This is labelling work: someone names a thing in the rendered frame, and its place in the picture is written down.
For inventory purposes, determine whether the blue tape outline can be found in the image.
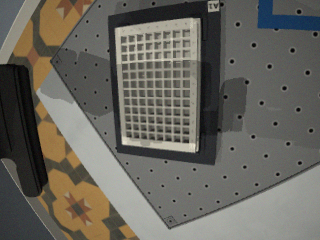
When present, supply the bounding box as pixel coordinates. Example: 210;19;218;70
257;0;320;31

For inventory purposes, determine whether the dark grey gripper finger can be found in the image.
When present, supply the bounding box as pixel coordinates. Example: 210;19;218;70
0;64;48;197

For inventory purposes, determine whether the grey perforated base plate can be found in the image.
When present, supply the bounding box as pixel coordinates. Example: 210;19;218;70
49;0;320;230

